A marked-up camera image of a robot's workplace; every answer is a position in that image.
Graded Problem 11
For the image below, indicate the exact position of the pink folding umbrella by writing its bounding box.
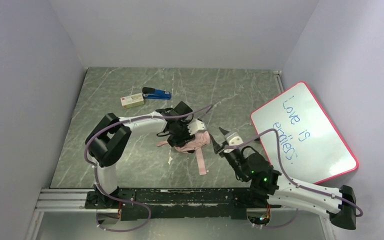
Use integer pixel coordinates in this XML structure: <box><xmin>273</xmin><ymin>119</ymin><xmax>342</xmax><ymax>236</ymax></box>
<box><xmin>174</xmin><ymin>131</ymin><xmax>210</xmax><ymax>176</ymax></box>

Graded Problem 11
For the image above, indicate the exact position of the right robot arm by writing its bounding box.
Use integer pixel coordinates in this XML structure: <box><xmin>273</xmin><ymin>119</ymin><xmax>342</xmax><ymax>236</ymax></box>
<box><xmin>209</xmin><ymin>128</ymin><xmax>363</xmax><ymax>230</ymax></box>

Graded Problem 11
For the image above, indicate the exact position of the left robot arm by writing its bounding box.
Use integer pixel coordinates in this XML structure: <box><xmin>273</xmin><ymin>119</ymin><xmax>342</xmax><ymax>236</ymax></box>
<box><xmin>84</xmin><ymin>101</ymin><xmax>195</xmax><ymax>206</ymax></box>

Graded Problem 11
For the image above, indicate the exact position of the blue black stapler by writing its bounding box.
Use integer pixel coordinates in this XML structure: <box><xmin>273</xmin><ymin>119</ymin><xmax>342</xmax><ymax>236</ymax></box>
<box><xmin>142</xmin><ymin>87</ymin><xmax>172</xmax><ymax>100</ymax></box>

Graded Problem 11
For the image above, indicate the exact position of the small white box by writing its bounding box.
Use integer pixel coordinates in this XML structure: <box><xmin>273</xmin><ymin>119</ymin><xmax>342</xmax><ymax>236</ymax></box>
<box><xmin>120</xmin><ymin>93</ymin><xmax>145</xmax><ymax>109</ymax></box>

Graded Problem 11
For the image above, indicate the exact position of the red framed whiteboard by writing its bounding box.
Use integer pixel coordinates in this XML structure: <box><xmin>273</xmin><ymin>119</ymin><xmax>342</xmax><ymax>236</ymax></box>
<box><xmin>250</xmin><ymin>81</ymin><xmax>359</xmax><ymax>184</ymax></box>

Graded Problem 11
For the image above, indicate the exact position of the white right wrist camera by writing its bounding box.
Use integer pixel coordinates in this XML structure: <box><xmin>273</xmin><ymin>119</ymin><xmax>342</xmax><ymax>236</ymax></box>
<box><xmin>224</xmin><ymin>131</ymin><xmax>244</xmax><ymax>146</ymax></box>

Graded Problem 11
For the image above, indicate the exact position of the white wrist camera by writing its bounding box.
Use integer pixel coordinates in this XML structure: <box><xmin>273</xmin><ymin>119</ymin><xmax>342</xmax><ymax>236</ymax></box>
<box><xmin>224</xmin><ymin>131</ymin><xmax>244</xmax><ymax>146</ymax></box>
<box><xmin>187</xmin><ymin>119</ymin><xmax>207</xmax><ymax>136</ymax></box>

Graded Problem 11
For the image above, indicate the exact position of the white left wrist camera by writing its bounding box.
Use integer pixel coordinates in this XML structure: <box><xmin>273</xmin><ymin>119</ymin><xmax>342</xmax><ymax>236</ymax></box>
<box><xmin>187</xmin><ymin>119</ymin><xmax>207</xmax><ymax>136</ymax></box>

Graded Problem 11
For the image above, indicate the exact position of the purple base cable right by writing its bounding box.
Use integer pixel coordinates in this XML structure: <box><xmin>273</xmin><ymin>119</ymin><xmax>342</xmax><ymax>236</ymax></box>
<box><xmin>251</xmin><ymin>208</ymin><xmax>300</xmax><ymax>230</ymax></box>

